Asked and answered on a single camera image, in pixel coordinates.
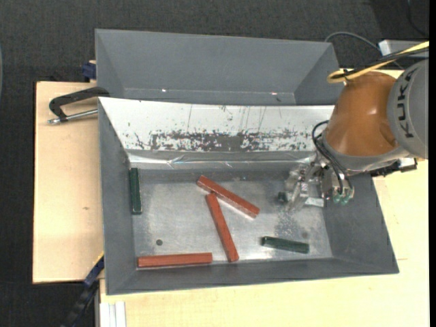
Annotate red-brown flat block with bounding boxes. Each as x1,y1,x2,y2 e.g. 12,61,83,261
204,192,240,263
196,174,261,220
136,252,214,269

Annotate grey metal bin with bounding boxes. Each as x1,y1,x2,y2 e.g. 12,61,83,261
94,28,400,296

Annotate pale wood flat board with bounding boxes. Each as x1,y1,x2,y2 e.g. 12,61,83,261
32,80,105,284

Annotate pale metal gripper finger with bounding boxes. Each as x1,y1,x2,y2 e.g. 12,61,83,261
287,181,302,213
294,183,310,212

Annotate dark green flat block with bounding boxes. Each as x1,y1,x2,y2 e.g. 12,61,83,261
261,236,311,255
129,167,143,215

